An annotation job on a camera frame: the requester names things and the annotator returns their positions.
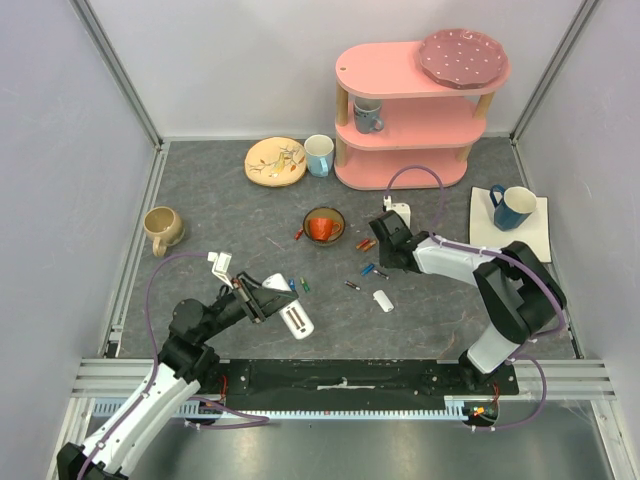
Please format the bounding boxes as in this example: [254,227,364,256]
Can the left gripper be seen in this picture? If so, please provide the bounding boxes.
[199,270,298,341]

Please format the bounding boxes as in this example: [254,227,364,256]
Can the white remote control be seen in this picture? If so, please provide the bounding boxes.
[262,273,315,340]

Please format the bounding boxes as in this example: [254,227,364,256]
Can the white battery cover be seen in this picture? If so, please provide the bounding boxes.
[373,290,394,313]

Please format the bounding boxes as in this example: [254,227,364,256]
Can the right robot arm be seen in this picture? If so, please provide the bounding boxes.
[369,210,566,394]

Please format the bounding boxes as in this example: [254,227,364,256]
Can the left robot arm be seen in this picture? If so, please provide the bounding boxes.
[56,272,315,479]

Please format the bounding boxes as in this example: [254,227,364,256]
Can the black battery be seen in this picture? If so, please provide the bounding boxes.
[344,280,361,291]
[372,268,390,280]

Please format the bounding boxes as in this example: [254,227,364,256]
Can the dark blue battery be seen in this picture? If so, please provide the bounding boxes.
[361,263,375,276]

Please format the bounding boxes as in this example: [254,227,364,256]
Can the orange cup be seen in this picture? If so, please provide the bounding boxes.
[308,217,343,242]

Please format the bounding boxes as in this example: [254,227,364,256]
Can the dark blue mug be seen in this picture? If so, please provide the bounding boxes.
[489,185,537,231]

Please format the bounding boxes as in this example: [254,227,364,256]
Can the light blue mug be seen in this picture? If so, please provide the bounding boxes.
[304,134,334,178]

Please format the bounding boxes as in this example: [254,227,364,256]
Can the pink three-tier shelf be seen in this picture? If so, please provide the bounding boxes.
[335,41,511,190]

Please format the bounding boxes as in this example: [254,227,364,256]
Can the beige mug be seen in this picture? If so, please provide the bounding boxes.
[143,206,185,257]

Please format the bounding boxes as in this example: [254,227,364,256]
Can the grey mug on shelf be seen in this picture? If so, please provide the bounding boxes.
[353,97,384,134]

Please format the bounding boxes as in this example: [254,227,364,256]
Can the yellow floral plate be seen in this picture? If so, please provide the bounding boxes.
[244,137,307,188]

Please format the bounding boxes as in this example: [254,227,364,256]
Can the white square plate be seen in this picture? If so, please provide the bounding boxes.
[469,186,552,263]

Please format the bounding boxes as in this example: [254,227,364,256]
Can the pink dotted plate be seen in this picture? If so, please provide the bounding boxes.
[417,28,508,90]

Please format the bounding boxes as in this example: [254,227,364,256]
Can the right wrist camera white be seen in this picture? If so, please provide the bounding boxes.
[383,195,411,227]

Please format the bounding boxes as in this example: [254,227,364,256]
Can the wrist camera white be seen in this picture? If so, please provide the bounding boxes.
[207,252,233,287]
[383,195,411,227]

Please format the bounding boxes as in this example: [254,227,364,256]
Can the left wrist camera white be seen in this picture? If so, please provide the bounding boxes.
[207,252,233,287]

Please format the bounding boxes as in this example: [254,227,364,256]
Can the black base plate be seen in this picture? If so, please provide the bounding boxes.
[199,359,519,407]

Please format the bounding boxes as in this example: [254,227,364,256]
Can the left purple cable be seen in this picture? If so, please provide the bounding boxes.
[77,251,271,480]

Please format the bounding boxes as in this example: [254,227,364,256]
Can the white cable duct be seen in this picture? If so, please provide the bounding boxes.
[173,397,499,422]

